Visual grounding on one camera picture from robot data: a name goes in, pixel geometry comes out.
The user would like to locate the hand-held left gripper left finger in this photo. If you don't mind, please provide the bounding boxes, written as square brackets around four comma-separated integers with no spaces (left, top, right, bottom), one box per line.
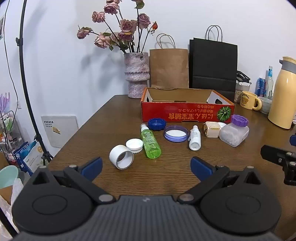
[30,157,116,205]

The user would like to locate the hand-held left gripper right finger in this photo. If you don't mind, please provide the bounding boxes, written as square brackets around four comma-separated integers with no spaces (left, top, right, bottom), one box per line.
[177,156,264,205]

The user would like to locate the white tape roll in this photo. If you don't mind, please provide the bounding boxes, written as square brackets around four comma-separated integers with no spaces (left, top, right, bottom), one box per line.
[109,145,135,170]

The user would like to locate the white spray bottle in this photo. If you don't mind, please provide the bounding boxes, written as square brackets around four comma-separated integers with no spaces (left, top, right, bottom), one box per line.
[188,125,201,151]

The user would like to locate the cream power adapter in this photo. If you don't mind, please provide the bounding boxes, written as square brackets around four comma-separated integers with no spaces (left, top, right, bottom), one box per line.
[202,122,221,138]

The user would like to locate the purple jar lid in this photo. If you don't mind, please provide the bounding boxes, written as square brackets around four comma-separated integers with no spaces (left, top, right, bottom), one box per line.
[163,125,189,142]

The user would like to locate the clear jar with purple lid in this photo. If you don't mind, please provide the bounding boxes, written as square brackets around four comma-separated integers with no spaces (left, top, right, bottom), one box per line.
[219,114,250,147]

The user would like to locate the green spray bottle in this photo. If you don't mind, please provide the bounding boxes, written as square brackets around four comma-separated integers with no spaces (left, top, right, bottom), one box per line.
[140,123,162,159]

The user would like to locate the red cardboard box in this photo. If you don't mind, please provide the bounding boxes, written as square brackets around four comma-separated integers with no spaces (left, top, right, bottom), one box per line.
[141,87,235,123]

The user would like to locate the blue ribbed bottle cap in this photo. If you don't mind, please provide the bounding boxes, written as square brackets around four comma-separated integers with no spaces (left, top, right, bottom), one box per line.
[148,118,166,131]

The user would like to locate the cream thermos jug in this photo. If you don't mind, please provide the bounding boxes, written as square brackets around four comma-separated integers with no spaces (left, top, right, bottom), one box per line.
[268,56,296,129]

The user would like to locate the pale grey bowl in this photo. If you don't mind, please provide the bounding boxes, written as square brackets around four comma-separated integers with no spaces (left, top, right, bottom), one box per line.
[258,97,273,114]

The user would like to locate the yellow bear mug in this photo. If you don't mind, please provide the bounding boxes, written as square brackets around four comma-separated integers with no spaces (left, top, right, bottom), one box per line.
[239,91,263,110]

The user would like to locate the blue drink can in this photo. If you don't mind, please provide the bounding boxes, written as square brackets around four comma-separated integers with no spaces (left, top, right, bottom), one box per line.
[255,78,267,97]

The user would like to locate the blue and white package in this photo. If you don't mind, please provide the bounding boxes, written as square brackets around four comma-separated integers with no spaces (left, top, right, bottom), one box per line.
[13,140,44,178]

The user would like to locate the clear container with black clips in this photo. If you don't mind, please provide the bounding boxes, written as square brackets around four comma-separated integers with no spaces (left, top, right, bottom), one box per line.
[234,71,251,103]

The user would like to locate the white plastic bag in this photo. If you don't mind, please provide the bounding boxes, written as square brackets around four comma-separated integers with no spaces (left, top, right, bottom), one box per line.
[0,178,23,239]

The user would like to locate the mint green bin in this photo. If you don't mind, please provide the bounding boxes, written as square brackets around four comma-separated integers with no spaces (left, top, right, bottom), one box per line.
[0,166,19,189]

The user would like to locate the mottled pink ceramic vase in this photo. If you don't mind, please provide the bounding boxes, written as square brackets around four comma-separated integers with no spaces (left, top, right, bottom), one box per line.
[124,52,151,99]

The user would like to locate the brown paper bag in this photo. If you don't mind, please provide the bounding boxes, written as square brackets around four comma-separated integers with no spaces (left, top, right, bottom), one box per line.
[149,34,189,89]

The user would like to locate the black paper bag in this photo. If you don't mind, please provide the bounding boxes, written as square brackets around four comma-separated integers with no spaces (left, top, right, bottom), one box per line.
[189,25,238,102]

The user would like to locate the black light stand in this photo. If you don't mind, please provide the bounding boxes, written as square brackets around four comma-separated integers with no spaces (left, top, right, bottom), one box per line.
[16,0,53,167]

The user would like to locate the dried pink roses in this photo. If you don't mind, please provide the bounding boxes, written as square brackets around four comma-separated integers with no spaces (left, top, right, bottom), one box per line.
[77,0,159,54]

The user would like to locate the white wall panel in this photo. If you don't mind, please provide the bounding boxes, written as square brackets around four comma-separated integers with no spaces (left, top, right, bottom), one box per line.
[41,115,79,149]

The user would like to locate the cluttered wire rack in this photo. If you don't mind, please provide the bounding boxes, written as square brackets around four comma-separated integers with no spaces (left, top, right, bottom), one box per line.
[0,110,23,149]

